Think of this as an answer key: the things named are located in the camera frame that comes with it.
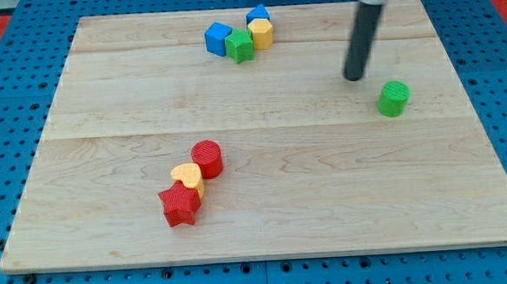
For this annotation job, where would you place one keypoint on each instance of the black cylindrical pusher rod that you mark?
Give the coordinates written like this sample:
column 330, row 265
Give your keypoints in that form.
column 363, row 31

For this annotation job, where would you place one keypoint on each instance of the yellow hexagon block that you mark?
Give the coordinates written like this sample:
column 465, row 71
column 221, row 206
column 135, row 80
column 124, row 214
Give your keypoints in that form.
column 261, row 30

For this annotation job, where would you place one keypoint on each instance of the green star block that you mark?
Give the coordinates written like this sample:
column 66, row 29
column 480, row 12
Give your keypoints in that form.
column 240, row 45

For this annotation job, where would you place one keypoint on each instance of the red star block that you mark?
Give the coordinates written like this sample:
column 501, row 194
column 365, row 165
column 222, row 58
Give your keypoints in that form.
column 180, row 204

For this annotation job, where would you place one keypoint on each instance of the green cylinder block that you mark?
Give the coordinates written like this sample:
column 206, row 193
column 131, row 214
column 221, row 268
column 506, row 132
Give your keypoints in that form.
column 393, row 98

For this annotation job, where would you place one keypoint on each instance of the blue triangle block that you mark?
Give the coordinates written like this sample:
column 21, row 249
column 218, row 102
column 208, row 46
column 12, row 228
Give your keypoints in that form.
column 257, row 12

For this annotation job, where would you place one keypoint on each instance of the blue cube block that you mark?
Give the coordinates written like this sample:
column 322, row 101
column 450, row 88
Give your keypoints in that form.
column 215, row 36

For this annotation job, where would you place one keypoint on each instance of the wooden board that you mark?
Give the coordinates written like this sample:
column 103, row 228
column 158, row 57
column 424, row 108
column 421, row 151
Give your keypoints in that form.
column 311, row 168

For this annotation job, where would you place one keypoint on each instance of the red cylinder block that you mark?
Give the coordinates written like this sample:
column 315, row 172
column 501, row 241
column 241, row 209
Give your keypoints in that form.
column 207, row 155

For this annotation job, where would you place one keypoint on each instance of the yellow heart block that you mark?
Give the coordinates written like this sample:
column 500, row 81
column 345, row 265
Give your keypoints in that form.
column 190, row 175

